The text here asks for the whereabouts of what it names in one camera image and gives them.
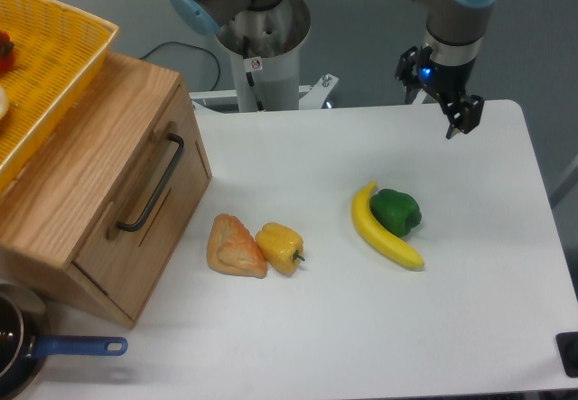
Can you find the yellow toy banana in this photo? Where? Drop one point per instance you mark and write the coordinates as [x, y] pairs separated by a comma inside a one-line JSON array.
[[387, 244]]

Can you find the yellow toy bell pepper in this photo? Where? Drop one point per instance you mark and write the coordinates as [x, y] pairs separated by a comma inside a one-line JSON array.
[[281, 246]]

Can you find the toy croissant bread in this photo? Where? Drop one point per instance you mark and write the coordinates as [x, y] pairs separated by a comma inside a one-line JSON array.
[[231, 249]]

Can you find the red toy pepper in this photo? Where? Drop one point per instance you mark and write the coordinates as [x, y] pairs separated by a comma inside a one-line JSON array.
[[7, 55]]

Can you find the green toy bell pepper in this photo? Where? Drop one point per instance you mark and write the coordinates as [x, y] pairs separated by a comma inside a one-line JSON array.
[[396, 211]]

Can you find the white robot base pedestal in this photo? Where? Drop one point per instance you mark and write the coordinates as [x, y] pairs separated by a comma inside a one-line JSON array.
[[264, 46]]

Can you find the blue handled frying pan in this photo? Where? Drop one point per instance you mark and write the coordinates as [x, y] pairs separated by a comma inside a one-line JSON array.
[[27, 340]]

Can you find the wooden drawer cabinet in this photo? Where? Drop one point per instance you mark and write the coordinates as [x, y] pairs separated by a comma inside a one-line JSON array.
[[50, 211]]

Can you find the black device at table edge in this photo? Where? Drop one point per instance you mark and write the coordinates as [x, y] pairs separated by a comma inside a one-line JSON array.
[[567, 344]]

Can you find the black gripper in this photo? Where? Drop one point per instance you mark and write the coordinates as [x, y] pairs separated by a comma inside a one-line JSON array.
[[445, 83]]

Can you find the wooden top drawer black handle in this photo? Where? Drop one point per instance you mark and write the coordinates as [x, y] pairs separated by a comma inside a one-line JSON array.
[[133, 241]]

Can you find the white round object in basket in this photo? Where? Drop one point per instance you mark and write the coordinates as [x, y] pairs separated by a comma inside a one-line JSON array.
[[4, 102]]

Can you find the yellow plastic basket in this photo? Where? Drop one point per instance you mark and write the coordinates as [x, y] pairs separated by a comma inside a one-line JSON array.
[[59, 50]]

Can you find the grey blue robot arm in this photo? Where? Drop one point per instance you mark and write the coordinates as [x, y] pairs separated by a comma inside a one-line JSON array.
[[454, 28]]

